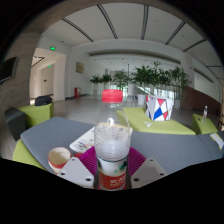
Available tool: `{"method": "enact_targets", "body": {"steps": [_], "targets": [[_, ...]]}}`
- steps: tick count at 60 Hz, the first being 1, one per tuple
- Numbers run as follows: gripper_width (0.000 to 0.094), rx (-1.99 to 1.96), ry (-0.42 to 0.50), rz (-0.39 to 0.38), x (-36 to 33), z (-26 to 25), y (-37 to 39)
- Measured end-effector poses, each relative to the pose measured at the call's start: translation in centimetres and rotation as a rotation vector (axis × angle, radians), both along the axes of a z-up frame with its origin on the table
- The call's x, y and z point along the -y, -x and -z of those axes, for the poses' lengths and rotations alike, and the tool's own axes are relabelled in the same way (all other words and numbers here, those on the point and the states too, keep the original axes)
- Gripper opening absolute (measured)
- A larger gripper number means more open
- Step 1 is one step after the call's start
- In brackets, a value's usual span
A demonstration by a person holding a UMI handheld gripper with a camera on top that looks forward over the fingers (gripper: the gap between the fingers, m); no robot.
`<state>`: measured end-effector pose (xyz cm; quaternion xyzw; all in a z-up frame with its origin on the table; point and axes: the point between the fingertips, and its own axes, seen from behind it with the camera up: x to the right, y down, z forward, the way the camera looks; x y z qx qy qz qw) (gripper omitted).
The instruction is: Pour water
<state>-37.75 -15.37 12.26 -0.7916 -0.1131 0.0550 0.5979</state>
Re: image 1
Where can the group of green potted plants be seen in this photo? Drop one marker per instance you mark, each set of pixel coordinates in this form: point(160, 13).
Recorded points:
point(150, 76)

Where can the white red blue geometric box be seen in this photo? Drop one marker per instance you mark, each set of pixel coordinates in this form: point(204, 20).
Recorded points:
point(159, 108)

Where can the clear red-capped water bottle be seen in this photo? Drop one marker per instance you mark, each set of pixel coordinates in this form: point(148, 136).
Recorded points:
point(112, 150)

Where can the lime green armchair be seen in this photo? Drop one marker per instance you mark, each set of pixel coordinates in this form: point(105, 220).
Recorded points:
point(36, 115)

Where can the small clear water bottle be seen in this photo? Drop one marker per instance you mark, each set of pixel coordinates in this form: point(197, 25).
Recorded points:
point(204, 115)

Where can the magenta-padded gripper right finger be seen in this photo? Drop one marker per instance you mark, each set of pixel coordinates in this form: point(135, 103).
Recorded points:
point(148, 171)

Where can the red and white patterned cup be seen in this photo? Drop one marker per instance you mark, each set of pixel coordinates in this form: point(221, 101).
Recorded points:
point(58, 158)

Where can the small lime green ottoman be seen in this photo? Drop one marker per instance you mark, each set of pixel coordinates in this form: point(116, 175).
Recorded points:
point(203, 127)

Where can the red fire cabinet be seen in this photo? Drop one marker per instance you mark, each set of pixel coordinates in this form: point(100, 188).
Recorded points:
point(77, 92)

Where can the white illustrated magazine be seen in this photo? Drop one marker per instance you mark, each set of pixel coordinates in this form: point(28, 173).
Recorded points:
point(83, 141)

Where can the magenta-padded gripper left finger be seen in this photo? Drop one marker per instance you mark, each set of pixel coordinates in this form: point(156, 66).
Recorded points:
point(76, 171)

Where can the green exit sign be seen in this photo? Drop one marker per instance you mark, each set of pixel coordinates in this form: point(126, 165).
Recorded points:
point(52, 48)

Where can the framed wall picture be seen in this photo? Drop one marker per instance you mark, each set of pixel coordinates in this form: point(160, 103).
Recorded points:
point(80, 67)

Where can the black backpack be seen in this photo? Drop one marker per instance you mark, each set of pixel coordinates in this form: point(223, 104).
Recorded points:
point(43, 100)

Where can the lime green seat block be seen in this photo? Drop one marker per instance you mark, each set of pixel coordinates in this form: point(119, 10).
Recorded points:
point(25, 155)

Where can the wide lime green ottoman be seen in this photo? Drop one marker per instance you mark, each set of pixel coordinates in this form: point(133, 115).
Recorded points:
point(140, 125)

